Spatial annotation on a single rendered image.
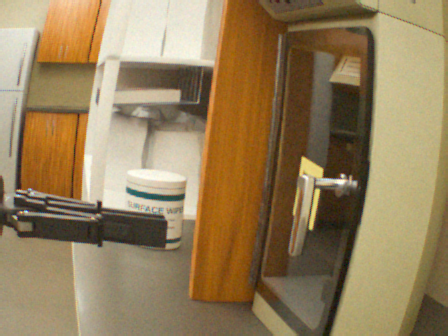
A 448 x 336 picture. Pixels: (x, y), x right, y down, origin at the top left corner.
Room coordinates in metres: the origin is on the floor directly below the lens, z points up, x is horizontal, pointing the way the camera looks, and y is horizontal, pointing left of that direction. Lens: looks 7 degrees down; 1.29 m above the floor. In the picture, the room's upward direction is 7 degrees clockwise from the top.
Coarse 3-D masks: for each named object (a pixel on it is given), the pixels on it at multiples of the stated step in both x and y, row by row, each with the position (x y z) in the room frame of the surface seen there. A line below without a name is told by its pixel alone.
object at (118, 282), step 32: (192, 224) 1.54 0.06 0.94; (96, 256) 1.10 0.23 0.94; (128, 256) 1.15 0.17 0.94; (160, 256) 1.20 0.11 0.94; (96, 288) 0.91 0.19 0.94; (128, 288) 0.95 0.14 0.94; (160, 288) 0.98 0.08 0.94; (96, 320) 0.76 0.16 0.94; (128, 320) 0.79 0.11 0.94; (160, 320) 0.82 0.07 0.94; (192, 320) 0.84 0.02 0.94; (224, 320) 0.86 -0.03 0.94; (256, 320) 0.87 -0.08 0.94; (416, 320) 0.86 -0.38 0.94
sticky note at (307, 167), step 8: (304, 160) 0.78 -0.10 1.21; (304, 168) 0.78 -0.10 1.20; (312, 168) 0.75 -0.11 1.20; (320, 168) 0.72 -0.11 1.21; (320, 176) 0.72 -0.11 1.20; (296, 192) 0.79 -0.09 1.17; (296, 200) 0.79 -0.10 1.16; (312, 208) 0.73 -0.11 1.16; (312, 216) 0.73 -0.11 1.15; (312, 224) 0.72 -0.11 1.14
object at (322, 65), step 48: (288, 48) 0.88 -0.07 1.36; (336, 48) 0.70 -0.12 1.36; (288, 96) 0.86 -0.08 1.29; (336, 96) 0.70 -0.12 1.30; (288, 144) 0.84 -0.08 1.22; (336, 144) 0.69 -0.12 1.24; (288, 192) 0.82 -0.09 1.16; (288, 240) 0.79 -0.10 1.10; (336, 240) 0.64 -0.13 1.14; (288, 288) 0.76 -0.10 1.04; (336, 288) 0.62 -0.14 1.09
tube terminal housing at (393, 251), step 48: (384, 0) 0.61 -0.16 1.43; (432, 0) 0.64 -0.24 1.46; (384, 48) 0.61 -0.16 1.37; (432, 48) 0.63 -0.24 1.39; (384, 96) 0.61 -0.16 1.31; (432, 96) 0.64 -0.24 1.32; (384, 144) 0.62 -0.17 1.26; (432, 144) 0.64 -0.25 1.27; (384, 192) 0.62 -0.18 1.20; (432, 192) 0.64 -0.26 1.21; (384, 240) 0.62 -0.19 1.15; (432, 240) 0.72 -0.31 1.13; (384, 288) 0.63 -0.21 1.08
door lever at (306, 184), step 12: (300, 180) 0.64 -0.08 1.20; (312, 180) 0.64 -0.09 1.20; (324, 180) 0.65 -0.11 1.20; (336, 180) 0.65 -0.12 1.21; (300, 192) 0.64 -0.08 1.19; (312, 192) 0.64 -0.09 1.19; (336, 192) 0.66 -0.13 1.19; (300, 204) 0.64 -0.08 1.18; (300, 216) 0.64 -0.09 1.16; (300, 228) 0.64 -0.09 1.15; (300, 240) 0.64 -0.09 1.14; (300, 252) 0.64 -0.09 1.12
